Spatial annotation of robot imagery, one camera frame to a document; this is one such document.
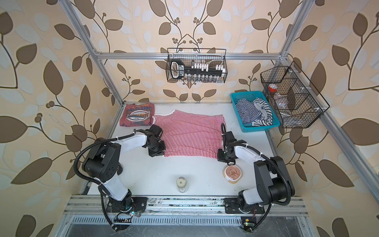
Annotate striped red white tank top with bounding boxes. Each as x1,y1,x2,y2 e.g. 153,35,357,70
154,110,225,159

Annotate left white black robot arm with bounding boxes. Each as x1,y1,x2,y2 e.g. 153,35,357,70
73,124,165,213

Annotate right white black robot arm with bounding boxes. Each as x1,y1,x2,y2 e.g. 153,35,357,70
217,123,295,233

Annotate navy white striped tank top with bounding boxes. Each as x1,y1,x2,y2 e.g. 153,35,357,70
236,98,273,127

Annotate beige round container pink lid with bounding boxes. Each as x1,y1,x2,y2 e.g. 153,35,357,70
223,165,242,184

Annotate teal plastic basket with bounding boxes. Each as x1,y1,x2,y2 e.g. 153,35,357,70
231,91,280,132

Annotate small clear jar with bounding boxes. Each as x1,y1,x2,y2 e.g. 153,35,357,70
176,177,189,193

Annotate black handled bottle rack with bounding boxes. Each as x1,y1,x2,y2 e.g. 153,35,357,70
166,59,228,81

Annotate black wire basket right wall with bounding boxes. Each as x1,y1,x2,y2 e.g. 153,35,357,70
260,62,330,128

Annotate black wire basket wall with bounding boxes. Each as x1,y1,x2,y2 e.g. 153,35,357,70
260,62,330,128
165,47,228,84

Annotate black wire basket back wall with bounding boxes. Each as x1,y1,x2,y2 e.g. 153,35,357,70
165,47,228,84

